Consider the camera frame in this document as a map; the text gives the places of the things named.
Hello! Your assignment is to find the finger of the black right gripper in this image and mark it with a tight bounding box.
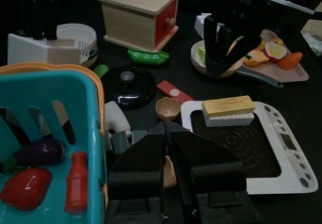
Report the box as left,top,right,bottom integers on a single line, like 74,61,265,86
204,14,225,77
217,24,237,77

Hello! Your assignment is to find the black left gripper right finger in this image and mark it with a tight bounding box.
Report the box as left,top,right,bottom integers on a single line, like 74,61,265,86
170,130,263,224

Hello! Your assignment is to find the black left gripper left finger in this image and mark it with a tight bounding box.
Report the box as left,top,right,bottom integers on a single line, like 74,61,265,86
105,133,168,224

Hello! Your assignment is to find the peach toy rice piece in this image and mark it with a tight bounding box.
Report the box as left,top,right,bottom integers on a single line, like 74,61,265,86
162,154,180,190

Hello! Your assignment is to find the wooden toy bowl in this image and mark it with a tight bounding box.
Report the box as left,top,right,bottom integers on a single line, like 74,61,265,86
190,40,246,79

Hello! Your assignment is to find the yellow toy pepper piece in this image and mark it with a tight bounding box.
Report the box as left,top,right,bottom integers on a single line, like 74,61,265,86
242,49,271,68

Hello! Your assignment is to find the toy half egg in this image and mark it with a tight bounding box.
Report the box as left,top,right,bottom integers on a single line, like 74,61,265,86
264,40,291,63

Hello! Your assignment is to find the orange toy carrot piece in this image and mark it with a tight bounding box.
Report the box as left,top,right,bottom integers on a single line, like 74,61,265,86
276,52,305,71

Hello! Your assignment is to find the red toy ketchup bottle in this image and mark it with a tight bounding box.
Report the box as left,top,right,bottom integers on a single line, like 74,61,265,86
63,151,90,215

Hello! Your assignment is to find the green toy pea pod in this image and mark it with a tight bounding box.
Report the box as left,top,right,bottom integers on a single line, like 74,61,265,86
126,47,172,67

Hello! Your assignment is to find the wooden cutting board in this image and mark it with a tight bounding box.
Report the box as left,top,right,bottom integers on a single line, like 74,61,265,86
242,28,312,84

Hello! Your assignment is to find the beige object with clear wrap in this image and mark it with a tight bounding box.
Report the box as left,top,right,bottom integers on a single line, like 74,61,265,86
300,1,322,57

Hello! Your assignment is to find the red block with white dot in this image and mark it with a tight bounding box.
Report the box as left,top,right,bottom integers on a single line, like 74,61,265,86
157,79,196,105

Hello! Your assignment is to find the white toy bottle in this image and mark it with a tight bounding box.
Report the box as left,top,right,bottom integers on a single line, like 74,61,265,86
104,100,133,136

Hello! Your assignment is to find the yellow and white toy sponge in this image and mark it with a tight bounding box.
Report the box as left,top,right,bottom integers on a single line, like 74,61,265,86
202,94,257,128

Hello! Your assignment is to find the white toy induction cooker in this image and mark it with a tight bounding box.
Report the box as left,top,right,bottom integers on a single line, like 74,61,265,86
181,100,320,196

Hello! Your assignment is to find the wooden box with red drawer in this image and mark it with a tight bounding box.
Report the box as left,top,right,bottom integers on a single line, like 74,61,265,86
96,0,185,54

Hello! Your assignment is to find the small wooden cup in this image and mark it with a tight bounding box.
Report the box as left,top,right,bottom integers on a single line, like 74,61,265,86
154,96,184,121

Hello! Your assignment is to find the purple toy eggplant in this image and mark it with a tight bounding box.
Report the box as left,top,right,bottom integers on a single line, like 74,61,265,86
13,137,67,167

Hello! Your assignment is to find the black pan lid grey knob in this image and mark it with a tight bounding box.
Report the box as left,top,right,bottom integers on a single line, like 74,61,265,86
100,65,160,111

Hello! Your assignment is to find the red toy tomato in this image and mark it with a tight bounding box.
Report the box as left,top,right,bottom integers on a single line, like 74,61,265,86
0,167,54,212

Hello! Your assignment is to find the white toy strainer pot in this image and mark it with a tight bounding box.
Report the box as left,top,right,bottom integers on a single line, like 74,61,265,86
55,23,101,69

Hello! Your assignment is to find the teal plastic shopping basket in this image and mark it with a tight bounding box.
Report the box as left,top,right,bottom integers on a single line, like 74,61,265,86
0,70,108,224

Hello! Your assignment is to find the white toy knife block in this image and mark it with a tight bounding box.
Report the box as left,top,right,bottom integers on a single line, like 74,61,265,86
7,0,93,68

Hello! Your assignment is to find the grey toy knife handle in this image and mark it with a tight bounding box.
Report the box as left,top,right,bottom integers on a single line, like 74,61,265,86
233,65,287,88

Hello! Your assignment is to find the green toy handle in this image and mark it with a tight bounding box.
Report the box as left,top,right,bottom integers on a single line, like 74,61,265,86
94,63,112,79

